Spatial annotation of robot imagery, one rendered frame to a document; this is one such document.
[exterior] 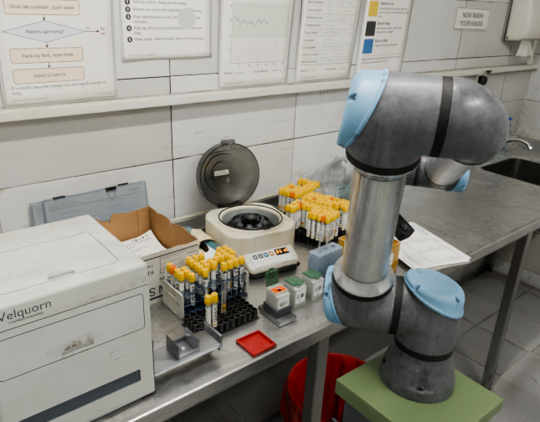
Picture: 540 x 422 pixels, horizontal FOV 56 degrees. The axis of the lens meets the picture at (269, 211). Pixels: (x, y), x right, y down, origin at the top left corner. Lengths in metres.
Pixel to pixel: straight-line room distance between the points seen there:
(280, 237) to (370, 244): 0.67
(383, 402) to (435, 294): 0.24
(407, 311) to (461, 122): 0.41
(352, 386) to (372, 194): 0.44
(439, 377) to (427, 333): 0.10
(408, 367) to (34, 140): 1.07
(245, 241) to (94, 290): 0.64
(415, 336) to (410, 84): 0.50
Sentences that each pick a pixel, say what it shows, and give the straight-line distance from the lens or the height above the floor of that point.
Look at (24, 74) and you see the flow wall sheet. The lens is 1.44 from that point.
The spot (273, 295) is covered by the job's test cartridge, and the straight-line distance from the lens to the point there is 1.27.
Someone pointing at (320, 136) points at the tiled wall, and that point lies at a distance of 2.06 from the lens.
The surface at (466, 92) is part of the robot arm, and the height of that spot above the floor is 1.51.
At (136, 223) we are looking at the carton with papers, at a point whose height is 0.98.
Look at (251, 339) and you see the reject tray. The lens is 1.24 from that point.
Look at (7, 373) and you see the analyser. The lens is 0.95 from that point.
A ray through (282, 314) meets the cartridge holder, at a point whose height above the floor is 0.89.
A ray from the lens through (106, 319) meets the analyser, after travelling 0.96.
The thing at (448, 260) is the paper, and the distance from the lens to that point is 1.69.
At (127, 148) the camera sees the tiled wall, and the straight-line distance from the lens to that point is 1.58.
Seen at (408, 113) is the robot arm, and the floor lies 1.48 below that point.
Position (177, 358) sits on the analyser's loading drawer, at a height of 0.92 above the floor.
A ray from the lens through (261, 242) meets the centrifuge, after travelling 1.49.
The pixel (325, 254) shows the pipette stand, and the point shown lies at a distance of 1.42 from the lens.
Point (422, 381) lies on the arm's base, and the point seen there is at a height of 0.95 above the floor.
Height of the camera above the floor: 1.62
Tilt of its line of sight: 23 degrees down
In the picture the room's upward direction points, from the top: 3 degrees clockwise
